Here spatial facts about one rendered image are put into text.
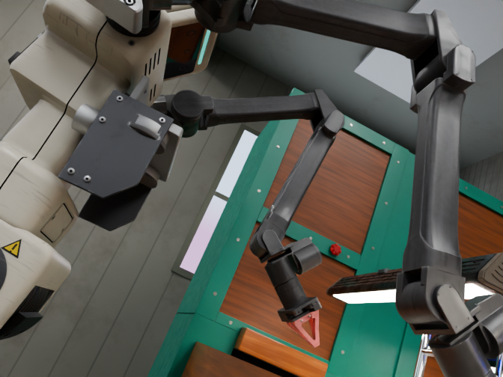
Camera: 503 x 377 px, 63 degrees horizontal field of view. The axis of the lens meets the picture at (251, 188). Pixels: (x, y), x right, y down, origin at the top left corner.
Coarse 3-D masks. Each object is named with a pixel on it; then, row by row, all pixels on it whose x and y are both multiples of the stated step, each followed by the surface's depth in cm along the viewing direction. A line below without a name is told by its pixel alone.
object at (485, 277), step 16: (480, 256) 80; (496, 256) 75; (464, 272) 77; (480, 272) 73; (496, 272) 73; (336, 288) 123; (352, 288) 114; (368, 288) 106; (384, 288) 100; (496, 288) 73
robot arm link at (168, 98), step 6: (168, 96) 100; (168, 102) 100; (168, 108) 99; (168, 114) 101; (174, 120) 100; (198, 120) 101; (180, 126) 101; (186, 126) 101; (192, 126) 101; (198, 126) 105; (186, 132) 103; (192, 132) 104
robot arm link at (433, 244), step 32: (448, 64) 64; (416, 96) 70; (448, 96) 64; (448, 128) 63; (416, 160) 64; (448, 160) 60; (416, 192) 60; (448, 192) 58; (416, 224) 58; (448, 224) 57; (416, 256) 56; (448, 256) 54; (416, 288) 54; (416, 320) 54
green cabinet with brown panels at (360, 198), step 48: (288, 144) 160; (336, 144) 166; (384, 144) 171; (240, 192) 170; (336, 192) 160; (384, 192) 165; (480, 192) 179; (240, 240) 143; (288, 240) 149; (336, 240) 154; (384, 240) 160; (480, 240) 173; (192, 288) 169; (240, 288) 139; (288, 336) 139; (336, 336) 143; (384, 336) 149; (432, 336) 154
